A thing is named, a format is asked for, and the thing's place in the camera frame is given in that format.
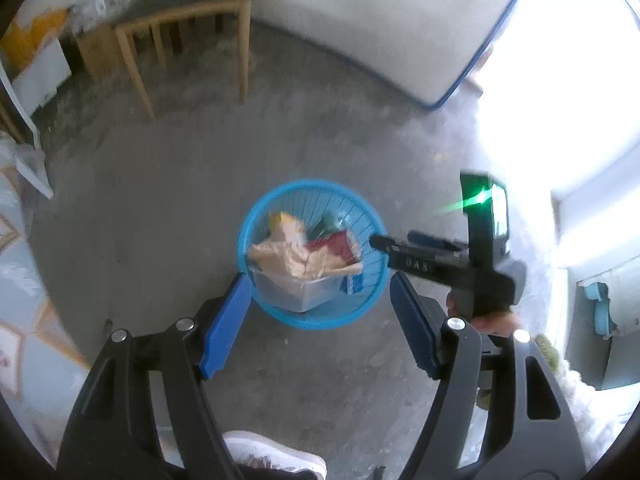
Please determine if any red drink can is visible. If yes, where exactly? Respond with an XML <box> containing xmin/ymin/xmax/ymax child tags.
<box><xmin>307</xmin><ymin>230</ymin><xmax>361</xmax><ymax>266</ymax></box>

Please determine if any blue plastic wrapper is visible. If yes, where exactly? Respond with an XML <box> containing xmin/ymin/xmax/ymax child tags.
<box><xmin>341</xmin><ymin>274</ymin><xmax>363</xmax><ymax>296</ymax></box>

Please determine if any brown paper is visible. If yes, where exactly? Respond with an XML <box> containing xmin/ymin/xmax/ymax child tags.
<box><xmin>246</xmin><ymin>232</ymin><xmax>364</xmax><ymax>281</ymax></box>

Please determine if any yellow white medicine box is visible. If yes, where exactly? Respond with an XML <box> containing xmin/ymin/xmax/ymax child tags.
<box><xmin>269</xmin><ymin>211</ymin><xmax>307</xmax><ymax>245</ymax></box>

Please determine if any blue plastic trash basket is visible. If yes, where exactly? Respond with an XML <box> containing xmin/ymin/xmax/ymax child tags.
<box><xmin>236</xmin><ymin>180</ymin><xmax>388</xmax><ymax>330</ymax></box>

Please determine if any person right hand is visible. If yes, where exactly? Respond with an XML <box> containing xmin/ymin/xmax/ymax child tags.
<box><xmin>446</xmin><ymin>292</ymin><xmax>523</xmax><ymax>337</ymax></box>

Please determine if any patterned fruit tablecloth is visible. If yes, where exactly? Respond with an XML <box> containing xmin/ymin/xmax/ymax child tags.
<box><xmin>1</xmin><ymin>132</ymin><xmax>89</xmax><ymax>466</ymax></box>

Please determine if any white shoe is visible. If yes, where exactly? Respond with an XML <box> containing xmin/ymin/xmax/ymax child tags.
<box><xmin>222</xmin><ymin>430</ymin><xmax>328</xmax><ymax>479</ymax></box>

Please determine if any white mattress blue trim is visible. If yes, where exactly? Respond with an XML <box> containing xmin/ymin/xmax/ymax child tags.
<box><xmin>254</xmin><ymin>0</ymin><xmax>518</xmax><ymax>108</ymax></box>

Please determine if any wooden chair right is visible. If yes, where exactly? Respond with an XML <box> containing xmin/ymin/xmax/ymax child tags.
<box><xmin>112</xmin><ymin>0</ymin><xmax>257</xmax><ymax>123</ymax></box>

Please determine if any white plastic bag pile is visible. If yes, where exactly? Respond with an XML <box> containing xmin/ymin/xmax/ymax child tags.
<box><xmin>67</xmin><ymin>0</ymin><xmax>136</xmax><ymax>36</ymax></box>

